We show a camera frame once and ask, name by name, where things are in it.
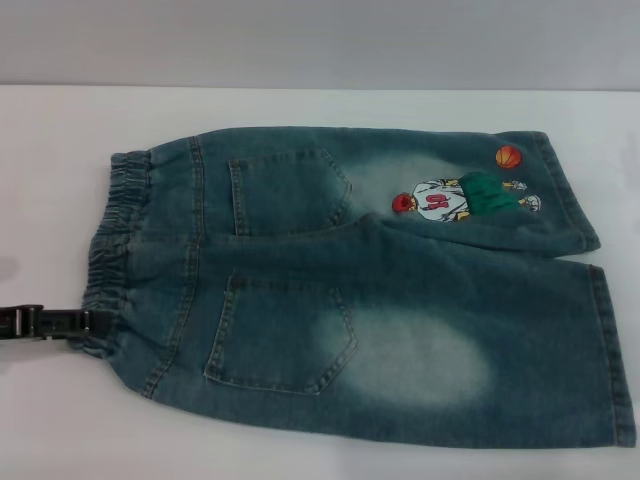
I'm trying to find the blue denim shorts with cartoon print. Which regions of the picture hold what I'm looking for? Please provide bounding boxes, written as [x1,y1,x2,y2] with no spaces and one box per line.
[66,129,637,450]

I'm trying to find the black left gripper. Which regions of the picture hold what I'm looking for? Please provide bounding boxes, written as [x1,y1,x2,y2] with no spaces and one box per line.
[0,305,105,344]

